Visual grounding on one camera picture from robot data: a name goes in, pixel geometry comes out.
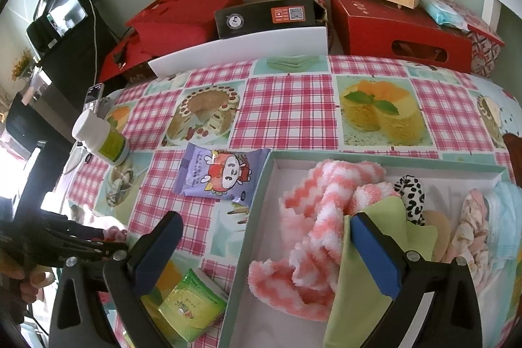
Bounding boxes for light green cloth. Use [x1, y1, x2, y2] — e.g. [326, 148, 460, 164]
[323, 196, 438, 347]

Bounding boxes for green tissue pack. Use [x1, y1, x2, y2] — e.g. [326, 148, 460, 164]
[142, 268, 228, 347]

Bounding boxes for pink floral scrunchie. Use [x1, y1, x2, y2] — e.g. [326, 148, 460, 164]
[441, 189, 489, 293]

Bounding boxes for leopard print scrunchie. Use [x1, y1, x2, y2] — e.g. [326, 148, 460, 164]
[394, 175, 425, 226]

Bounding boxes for pink white fluffy towel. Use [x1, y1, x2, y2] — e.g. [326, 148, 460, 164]
[248, 159, 397, 322]

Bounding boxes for blue face mask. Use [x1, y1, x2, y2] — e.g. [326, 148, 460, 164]
[485, 181, 521, 262]

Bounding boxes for purple snack packet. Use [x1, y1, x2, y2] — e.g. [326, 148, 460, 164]
[173, 143, 270, 207]

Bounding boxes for beige makeup sponge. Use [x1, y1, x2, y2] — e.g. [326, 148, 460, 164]
[423, 210, 451, 262]

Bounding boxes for person's hand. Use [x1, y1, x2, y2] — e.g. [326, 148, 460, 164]
[0, 250, 54, 304]

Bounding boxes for teal shallow box tray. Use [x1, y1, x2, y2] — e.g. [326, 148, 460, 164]
[220, 150, 511, 347]

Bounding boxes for white pill bottle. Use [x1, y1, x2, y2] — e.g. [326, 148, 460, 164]
[72, 110, 130, 166]

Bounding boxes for patterned checkered tablecloth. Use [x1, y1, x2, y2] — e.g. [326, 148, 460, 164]
[64, 54, 522, 348]

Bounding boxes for smartphone on stand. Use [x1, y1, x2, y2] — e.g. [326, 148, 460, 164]
[83, 83, 104, 114]

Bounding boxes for black monitor cabinet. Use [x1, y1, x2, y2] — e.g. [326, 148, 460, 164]
[16, 0, 116, 139]

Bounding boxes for red patterned box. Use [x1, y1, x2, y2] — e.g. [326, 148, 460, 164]
[446, 0, 505, 78]

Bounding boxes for red gift box right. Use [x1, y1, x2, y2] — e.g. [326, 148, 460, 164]
[330, 0, 472, 73]

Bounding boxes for red bags pile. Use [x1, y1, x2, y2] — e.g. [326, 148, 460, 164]
[97, 0, 243, 83]

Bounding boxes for blue wet wipes pack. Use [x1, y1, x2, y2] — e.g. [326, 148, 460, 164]
[419, 0, 469, 33]

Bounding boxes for black box with gauge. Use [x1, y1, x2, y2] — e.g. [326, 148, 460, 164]
[214, 0, 327, 39]

